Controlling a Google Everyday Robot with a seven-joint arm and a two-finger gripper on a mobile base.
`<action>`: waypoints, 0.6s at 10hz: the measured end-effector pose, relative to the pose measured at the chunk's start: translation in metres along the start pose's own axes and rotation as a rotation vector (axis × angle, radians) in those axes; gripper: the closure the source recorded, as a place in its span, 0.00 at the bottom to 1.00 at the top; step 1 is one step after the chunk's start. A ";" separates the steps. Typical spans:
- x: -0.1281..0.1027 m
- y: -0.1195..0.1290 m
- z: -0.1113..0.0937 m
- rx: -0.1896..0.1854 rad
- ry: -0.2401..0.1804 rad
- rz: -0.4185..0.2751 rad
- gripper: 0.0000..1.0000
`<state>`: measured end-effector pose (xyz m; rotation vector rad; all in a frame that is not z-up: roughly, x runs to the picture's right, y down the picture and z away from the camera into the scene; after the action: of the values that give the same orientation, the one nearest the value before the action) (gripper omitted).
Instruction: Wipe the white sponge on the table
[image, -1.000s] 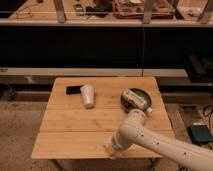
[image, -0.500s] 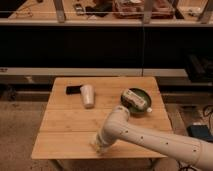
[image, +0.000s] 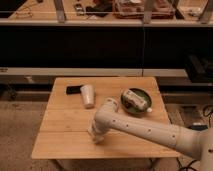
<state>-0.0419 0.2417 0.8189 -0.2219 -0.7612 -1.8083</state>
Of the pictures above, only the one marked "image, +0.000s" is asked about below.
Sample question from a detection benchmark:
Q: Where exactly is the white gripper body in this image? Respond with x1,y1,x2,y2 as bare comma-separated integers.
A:
88,122,108,144

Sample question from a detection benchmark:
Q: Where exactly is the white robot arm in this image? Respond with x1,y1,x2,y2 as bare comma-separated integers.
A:
88,98,213,171

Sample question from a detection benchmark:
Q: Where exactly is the wooden table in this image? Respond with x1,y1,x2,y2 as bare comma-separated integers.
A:
31,76,181,171

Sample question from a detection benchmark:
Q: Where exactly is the white foam cup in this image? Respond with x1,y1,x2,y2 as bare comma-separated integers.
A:
80,84,95,109

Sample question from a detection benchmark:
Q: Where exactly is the dark green bowl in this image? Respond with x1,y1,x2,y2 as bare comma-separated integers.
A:
120,88,152,116

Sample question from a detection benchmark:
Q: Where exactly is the black rectangular block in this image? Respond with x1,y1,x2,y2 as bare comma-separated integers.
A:
66,85,82,95

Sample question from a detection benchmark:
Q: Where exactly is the blue foot pedal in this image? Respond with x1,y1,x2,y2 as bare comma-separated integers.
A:
189,125,208,131

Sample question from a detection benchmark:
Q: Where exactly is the dark box on right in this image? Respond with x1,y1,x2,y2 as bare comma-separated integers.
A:
185,55,213,83

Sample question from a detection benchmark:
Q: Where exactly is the long workbench shelf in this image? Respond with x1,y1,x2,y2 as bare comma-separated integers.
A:
0,0,213,27

